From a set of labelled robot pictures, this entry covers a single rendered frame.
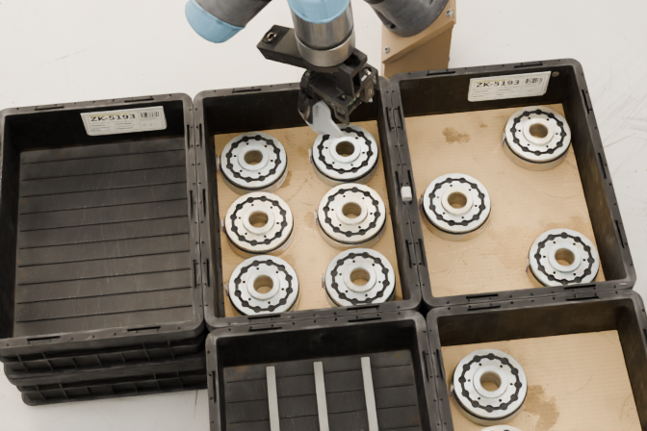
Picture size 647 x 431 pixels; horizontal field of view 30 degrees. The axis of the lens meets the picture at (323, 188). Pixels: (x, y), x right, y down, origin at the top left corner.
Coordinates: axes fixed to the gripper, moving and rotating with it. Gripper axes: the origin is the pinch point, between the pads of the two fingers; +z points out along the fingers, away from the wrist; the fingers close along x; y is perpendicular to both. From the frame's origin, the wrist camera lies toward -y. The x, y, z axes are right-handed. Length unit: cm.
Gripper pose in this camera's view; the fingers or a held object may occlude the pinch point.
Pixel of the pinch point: (329, 111)
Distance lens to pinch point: 173.8
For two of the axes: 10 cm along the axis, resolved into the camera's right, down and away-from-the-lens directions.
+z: 1.0, 4.3, 9.0
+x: 6.2, -7.3, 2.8
